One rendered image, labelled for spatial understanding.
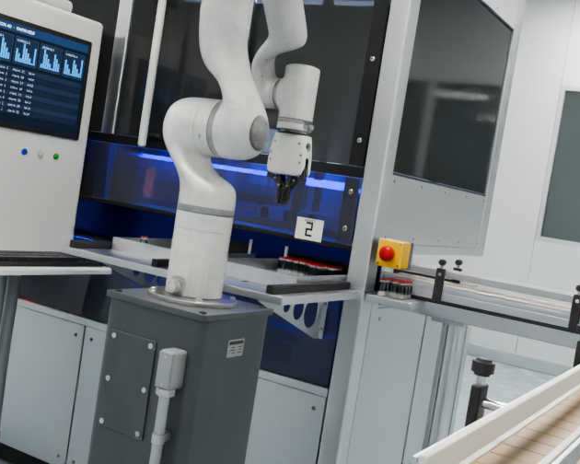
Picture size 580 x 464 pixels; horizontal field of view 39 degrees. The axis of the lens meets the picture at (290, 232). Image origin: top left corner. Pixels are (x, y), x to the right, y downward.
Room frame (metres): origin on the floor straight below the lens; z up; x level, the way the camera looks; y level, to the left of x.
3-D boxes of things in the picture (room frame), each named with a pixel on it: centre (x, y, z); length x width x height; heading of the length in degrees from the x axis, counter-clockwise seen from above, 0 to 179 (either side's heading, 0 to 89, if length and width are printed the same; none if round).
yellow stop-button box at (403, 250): (2.16, -0.28, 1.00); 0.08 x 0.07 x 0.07; 150
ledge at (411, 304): (2.19, -0.32, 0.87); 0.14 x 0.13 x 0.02; 150
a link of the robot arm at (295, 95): (1.98, 0.03, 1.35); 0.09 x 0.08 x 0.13; 60
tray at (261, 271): (2.18, 0.00, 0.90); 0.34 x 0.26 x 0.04; 150
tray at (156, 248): (2.35, 0.29, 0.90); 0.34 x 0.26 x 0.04; 150
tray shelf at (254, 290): (2.21, 0.18, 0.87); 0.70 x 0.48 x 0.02; 60
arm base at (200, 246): (1.72, 0.18, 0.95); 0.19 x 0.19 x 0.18
